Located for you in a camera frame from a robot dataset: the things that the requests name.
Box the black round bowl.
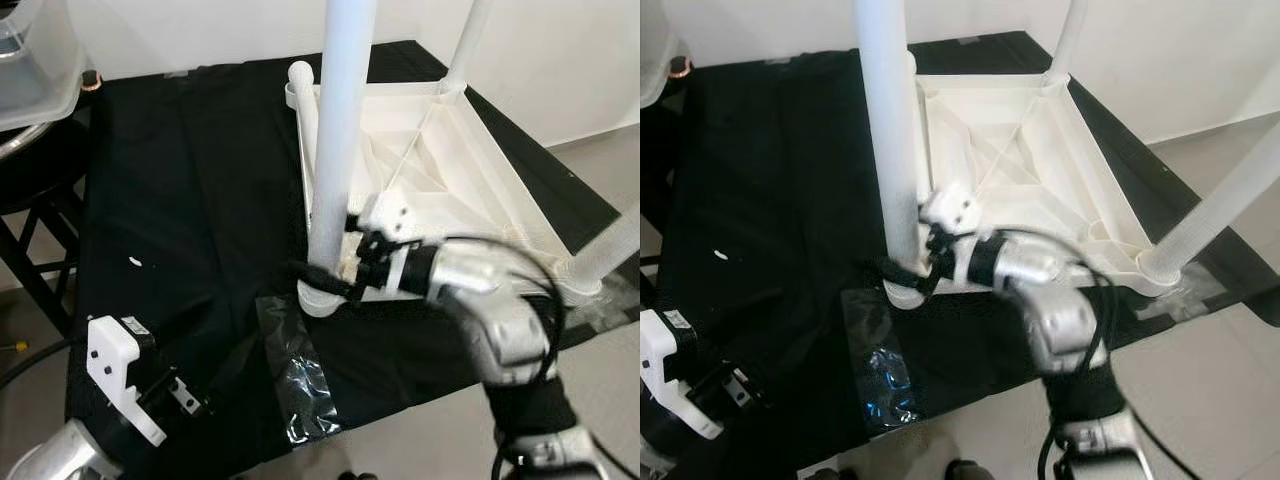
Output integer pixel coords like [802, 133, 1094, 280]
[0, 68, 103, 216]
[640, 55, 693, 113]

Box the large clear tape patch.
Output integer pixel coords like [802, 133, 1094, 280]
[570, 280, 641, 333]
[1135, 265, 1227, 321]

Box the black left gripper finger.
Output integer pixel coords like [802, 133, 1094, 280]
[735, 287, 788, 316]
[770, 330, 833, 396]
[200, 332, 261, 399]

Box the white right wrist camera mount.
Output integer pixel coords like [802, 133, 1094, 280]
[918, 180, 981, 287]
[355, 192, 416, 297]

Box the black table cloth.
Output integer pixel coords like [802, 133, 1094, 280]
[640, 30, 1280, 471]
[65, 40, 623, 473]

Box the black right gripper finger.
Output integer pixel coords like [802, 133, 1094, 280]
[865, 258, 932, 297]
[288, 262, 357, 302]

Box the black metal stool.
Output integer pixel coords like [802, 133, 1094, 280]
[0, 150, 86, 331]

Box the clear plastic storage box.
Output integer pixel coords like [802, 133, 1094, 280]
[640, 0, 673, 101]
[0, 0, 86, 131]

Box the narrow clear tape strip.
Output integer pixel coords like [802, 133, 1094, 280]
[840, 288, 921, 436]
[255, 295, 341, 446]

